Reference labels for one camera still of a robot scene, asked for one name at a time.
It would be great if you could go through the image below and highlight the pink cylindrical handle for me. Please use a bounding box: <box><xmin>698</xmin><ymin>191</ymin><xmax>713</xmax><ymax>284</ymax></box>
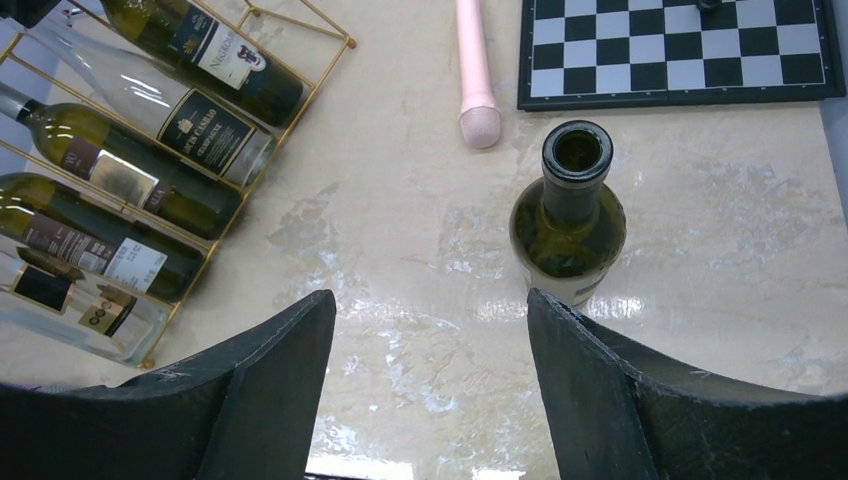
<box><xmin>455</xmin><ymin>0</ymin><xmax>502</xmax><ymax>149</ymax></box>

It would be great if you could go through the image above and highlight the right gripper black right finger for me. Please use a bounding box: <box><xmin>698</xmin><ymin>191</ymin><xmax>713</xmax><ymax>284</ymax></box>
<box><xmin>527</xmin><ymin>289</ymin><xmax>847</xmax><ymax>479</ymax></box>

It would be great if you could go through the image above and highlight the black chess piece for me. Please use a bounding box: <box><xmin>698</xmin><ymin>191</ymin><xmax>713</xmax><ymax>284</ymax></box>
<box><xmin>695</xmin><ymin>0</ymin><xmax>723</xmax><ymax>13</ymax></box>

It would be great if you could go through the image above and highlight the clear glass liquor bottle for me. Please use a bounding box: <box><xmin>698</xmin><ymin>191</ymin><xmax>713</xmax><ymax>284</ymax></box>
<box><xmin>1</xmin><ymin>253</ymin><xmax>168</xmax><ymax>365</ymax></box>

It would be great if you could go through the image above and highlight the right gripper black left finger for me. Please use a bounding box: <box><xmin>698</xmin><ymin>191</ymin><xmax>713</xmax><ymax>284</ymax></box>
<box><xmin>1</xmin><ymin>290</ymin><xmax>336</xmax><ymax>479</ymax></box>

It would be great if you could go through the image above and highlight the black white chessboard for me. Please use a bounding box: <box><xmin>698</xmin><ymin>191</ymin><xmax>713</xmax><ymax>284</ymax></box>
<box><xmin>517</xmin><ymin>0</ymin><xmax>846</xmax><ymax>111</ymax></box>

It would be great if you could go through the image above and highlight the dark green wine bottle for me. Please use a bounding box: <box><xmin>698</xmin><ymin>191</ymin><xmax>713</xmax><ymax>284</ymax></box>
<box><xmin>1</xmin><ymin>172</ymin><xmax>204</xmax><ymax>302</ymax></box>

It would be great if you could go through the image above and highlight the gold wire wine rack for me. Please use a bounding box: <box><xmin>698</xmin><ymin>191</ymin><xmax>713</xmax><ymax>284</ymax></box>
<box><xmin>1</xmin><ymin>1</ymin><xmax>321</xmax><ymax>366</ymax></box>

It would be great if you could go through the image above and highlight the clear brown-tinted bottle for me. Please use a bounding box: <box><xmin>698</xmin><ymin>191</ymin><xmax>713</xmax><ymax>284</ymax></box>
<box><xmin>26</xmin><ymin>18</ymin><xmax>276</xmax><ymax>186</ymax></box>

